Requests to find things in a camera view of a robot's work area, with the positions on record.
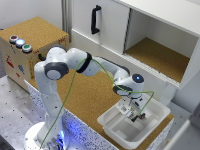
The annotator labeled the white plastic box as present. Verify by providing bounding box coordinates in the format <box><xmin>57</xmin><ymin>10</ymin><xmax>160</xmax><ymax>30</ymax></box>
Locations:
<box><xmin>96</xmin><ymin>97</ymin><xmax>172</xmax><ymax>150</ymax></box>

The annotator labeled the wooden drawer box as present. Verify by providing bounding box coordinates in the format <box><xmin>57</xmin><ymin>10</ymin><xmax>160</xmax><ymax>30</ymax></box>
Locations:
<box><xmin>0</xmin><ymin>16</ymin><xmax>71</xmax><ymax>92</ymax></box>

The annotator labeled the white cabinet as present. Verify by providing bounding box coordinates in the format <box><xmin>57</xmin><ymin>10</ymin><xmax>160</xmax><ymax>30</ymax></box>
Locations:
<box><xmin>70</xmin><ymin>0</ymin><xmax>200</xmax><ymax>108</ymax></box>

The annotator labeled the black drawer handle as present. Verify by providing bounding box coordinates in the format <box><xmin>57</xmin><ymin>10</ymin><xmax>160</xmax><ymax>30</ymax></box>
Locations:
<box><xmin>37</xmin><ymin>52</ymin><xmax>48</xmax><ymax>63</ymax></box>

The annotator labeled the blue button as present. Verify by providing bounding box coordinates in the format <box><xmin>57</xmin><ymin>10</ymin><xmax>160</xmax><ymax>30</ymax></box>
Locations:
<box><xmin>15</xmin><ymin>38</ymin><xmax>26</xmax><ymax>49</ymax></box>

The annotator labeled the white sliding door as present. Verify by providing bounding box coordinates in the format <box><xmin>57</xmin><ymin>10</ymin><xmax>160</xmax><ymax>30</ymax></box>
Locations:
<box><xmin>71</xmin><ymin>0</ymin><xmax>131</xmax><ymax>56</ymax></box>

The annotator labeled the green cable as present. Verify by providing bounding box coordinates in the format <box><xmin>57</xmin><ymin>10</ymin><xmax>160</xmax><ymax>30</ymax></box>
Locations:
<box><xmin>38</xmin><ymin>58</ymin><xmax>156</xmax><ymax>150</ymax></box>

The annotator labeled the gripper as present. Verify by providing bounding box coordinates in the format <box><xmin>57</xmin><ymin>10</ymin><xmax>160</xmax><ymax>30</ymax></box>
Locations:
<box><xmin>116</xmin><ymin>96</ymin><xmax>148</xmax><ymax>122</ymax></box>

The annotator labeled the green button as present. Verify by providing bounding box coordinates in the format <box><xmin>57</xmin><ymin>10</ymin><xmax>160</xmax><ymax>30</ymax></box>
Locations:
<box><xmin>21</xmin><ymin>43</ymin><xmax>34</xmax><ymax>54</ymax></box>

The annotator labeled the black door handle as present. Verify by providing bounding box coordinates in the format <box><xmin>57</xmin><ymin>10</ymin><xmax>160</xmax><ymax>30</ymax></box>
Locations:
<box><xmin>90</xmin><ymin>4</ymin><xmax>103</xmax><ymax>36</ymax></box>

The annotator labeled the red button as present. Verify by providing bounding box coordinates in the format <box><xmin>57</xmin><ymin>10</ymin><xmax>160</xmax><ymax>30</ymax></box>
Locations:
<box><xmin>8</xmin><ymin>34</ymin><xmax>20</xmax><ymax>45</ymax></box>

